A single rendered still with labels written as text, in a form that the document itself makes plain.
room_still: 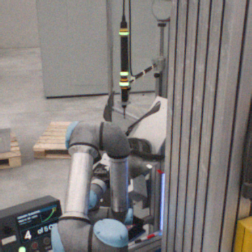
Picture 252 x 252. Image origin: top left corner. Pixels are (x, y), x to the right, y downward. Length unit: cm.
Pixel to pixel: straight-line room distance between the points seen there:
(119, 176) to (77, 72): 603
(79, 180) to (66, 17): 610
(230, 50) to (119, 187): 91
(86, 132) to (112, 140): 10
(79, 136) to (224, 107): 75
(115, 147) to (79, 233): 37
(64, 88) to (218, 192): 674
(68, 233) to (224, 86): 75
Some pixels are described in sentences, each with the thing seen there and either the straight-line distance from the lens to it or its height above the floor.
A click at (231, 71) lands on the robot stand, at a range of 88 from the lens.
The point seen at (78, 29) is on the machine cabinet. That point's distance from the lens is 743.
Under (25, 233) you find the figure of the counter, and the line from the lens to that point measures 154.
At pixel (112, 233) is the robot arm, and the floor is 126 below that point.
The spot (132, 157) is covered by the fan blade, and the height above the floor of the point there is 119.
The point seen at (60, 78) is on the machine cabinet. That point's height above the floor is 39.
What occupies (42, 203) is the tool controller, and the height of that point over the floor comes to 125.
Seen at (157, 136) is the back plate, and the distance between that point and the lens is 235.
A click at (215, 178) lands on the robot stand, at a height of 160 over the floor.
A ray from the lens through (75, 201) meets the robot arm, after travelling 141.
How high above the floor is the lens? 203
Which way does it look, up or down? 24 degrees down
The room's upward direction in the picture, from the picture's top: straight up
